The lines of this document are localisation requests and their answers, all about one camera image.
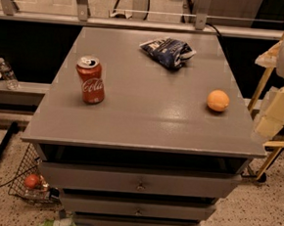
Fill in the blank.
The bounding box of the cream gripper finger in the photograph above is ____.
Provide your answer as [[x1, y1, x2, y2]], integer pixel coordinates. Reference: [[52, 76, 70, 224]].
[[254, 86, 284, 139], [255, 40, 282, 68]]

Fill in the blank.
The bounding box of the orange fruit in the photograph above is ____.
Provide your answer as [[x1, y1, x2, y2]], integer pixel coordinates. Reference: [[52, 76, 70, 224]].
[[207, 89, 229, 113]]

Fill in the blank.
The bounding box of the red coca-cola can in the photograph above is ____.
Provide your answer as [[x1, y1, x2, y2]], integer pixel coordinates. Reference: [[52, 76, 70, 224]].
[[75, 55, 105, 105]]

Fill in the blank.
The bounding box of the blue chip bag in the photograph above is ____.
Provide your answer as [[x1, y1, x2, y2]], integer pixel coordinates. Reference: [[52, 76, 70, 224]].
[[139, 37, 196, 69]]

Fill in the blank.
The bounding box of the green packet on floor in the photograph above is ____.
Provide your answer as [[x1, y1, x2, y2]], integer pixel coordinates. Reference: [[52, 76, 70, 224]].
[[35, 214, 82, 226]]

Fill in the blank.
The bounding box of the red apple in basket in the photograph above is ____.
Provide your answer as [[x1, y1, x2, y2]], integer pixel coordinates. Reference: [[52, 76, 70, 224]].
[[24, 174, 40, 189]]

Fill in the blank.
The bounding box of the clear plastic water bottle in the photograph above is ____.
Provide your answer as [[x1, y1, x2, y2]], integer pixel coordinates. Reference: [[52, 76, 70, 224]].
[[0, 58, 19, 90]]

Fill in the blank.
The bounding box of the black cable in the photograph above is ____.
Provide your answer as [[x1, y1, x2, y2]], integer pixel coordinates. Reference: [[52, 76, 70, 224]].
[[204, 22, 231, 57]]

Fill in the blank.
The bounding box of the black wire basket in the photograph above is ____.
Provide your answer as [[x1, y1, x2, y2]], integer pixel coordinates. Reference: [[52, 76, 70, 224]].
[[8, 145, 60, 206]]

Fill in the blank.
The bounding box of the metal railing frame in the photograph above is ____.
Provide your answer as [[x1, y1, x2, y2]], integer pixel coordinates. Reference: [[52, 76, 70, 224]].
[[0, 0, 284, 40]]

